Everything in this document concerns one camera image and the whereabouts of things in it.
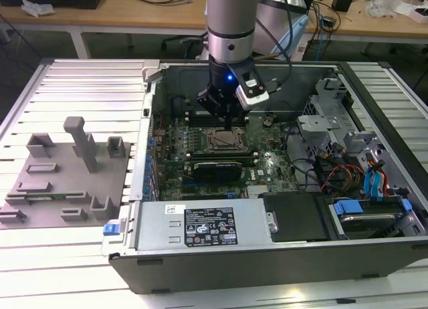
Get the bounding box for crumpled white plastic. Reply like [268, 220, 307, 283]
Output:
[20, 0, 56, 17]

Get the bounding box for clear plastic bag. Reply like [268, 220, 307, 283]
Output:
[366, 0, 415, 19]

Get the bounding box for black graphics card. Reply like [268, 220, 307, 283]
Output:
[192, 160, 243, 183]

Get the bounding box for white open box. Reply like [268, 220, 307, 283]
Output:
[413, 6, 428, 24]

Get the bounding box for silver black hard disk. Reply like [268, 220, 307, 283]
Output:
[339, 212, 399, 239]

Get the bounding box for grey plastic parts rack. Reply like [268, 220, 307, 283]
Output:
[0, 116, 133, 229]

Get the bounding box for blue disk carrier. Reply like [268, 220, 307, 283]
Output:
[332, 197, 413, 219]

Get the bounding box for white wrist camera black mount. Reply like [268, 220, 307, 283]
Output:
[230, 63, 270, 108]

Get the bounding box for blue flat data wire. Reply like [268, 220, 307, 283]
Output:
[363, 167, 377, 202]
[372, 160, 388, 202]

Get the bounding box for silver power supply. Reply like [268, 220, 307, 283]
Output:
[135, 198, 272, 253]

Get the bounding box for black open PC case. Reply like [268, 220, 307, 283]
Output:
[102, 60, 428, 295]

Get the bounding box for silver chipset heatsink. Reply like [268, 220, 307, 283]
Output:
[247, 185, 268, 199]

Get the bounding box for black braided cable brass end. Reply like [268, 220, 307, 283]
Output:
[251, 16, 292, 62]

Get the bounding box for black optical drive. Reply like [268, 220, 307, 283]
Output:
[260, 191, 330, 243]

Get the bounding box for thin black cable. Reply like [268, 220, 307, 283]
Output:
[270, 0, 296, 90]

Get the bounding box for orange red wire bundle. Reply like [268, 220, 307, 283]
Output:
[320, 164, 366, 193]

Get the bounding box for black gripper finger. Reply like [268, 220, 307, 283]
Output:
[197, 92, 230, 130]
[229, 107, 249, 130]

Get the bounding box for green motherboard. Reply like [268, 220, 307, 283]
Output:
[150, 113, 302, 201]

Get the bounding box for grey metal drive cage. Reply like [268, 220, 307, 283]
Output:
[296, 76, 360, 163]

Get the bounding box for wooden desk white legs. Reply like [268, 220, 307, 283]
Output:
[0, 0, 428, 59]

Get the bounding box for blue network cable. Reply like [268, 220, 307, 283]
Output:
[316, 31, 327, 61]

